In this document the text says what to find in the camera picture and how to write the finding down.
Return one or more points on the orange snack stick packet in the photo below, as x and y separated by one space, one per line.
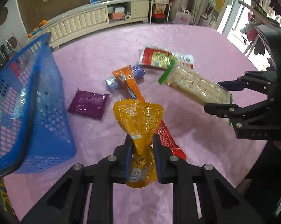
126 79

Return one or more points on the red snack packet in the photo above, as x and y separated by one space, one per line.
168 141

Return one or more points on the oranges on cabinet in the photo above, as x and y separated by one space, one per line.
37 29

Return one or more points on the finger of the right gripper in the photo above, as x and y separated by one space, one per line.
258 81
260 121

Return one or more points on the cracker pack with green seal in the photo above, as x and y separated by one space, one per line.
194 86

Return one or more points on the blue Doublemint gum pack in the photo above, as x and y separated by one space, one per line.
112 84

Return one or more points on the pink quilted mat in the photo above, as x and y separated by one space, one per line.
86 63

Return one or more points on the cream TV cabinet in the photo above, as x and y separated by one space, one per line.
90 18

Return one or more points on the pink shopping bag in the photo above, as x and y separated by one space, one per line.
182 17

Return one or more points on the orange-yellow snack pouch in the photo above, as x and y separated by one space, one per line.
140 120

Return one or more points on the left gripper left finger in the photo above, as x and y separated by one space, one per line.
84 189

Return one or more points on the blue plastic basket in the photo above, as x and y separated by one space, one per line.
34 130

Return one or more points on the red and yellow snack bag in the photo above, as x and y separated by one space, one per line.
159 58

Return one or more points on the purple snack packet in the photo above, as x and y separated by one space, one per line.
88 104

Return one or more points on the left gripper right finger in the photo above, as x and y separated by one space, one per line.
200 194

